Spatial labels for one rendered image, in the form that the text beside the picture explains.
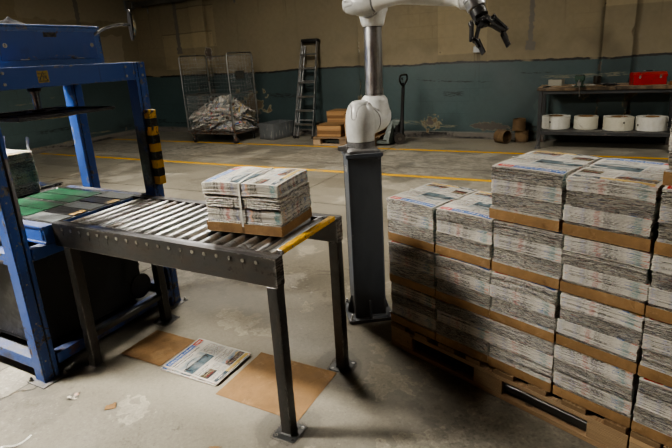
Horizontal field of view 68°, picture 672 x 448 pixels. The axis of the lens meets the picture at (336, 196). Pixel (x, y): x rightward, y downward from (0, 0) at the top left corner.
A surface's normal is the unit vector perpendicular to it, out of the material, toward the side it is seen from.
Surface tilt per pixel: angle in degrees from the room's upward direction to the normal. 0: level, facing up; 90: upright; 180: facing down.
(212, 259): 90
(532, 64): 90
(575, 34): 90
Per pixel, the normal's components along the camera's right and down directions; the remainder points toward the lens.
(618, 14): -0.46, 0.26
